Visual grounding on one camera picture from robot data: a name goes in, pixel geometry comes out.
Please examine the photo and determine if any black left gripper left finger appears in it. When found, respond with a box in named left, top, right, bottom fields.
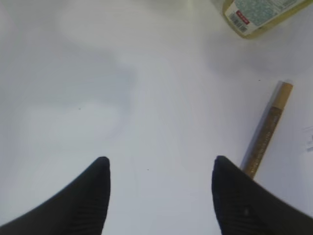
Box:
left=0, top=157, right=111, bottom=235

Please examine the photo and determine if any gold glitter pen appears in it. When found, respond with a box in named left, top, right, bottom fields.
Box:
left=240, top=81, right=293, bottom=179

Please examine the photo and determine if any clear plastic ruler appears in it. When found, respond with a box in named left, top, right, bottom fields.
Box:
left=302, top=126, right=313, bottom=152

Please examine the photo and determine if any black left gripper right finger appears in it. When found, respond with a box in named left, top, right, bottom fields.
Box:
left=211, top=156, right=313, bottom=235

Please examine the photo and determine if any yellow tea bottle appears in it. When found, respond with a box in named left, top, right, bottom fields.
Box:
left=212, top=0, right=313, bottom=39

